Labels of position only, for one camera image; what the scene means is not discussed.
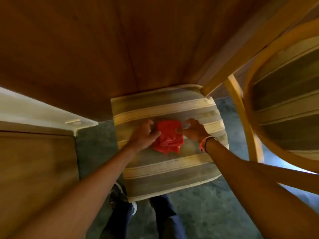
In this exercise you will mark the person's right hand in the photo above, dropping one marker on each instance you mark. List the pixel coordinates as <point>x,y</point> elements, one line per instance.
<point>195,131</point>

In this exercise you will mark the person's left hand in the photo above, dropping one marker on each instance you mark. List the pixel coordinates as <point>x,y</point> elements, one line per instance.
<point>142,138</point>

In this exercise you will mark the red cloth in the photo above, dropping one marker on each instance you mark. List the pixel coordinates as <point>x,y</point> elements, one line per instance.
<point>168,136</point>

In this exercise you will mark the striped cushion wooden chair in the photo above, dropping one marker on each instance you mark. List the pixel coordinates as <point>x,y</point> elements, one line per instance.
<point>164,171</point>

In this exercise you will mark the person's right forearm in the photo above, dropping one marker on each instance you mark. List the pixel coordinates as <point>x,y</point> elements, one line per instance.
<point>261,196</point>

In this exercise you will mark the person's left forearm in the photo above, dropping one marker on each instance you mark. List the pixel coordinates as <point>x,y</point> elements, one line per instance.
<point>82,194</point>

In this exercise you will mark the light wooden door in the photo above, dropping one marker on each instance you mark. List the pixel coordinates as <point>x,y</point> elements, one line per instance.
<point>32,176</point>

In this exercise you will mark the grey and white shoe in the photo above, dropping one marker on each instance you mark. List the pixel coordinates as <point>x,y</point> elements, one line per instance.
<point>117,194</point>

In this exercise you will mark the dark blue trousers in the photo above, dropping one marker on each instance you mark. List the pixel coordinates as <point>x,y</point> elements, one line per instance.
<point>164,219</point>

